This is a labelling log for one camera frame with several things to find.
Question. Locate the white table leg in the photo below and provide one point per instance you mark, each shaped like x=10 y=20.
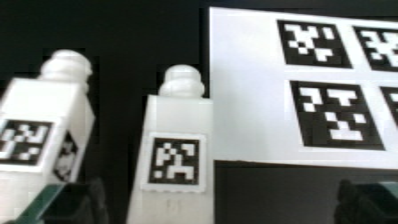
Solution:
x=172 y=187
x=46 y=120

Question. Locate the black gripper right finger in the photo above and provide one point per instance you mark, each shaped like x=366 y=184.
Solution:
x=366 y=203

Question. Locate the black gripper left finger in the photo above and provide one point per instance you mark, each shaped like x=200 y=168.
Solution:
x=67 y=204

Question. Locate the white sheet with tags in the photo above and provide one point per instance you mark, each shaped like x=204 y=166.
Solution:
x=303 y=89

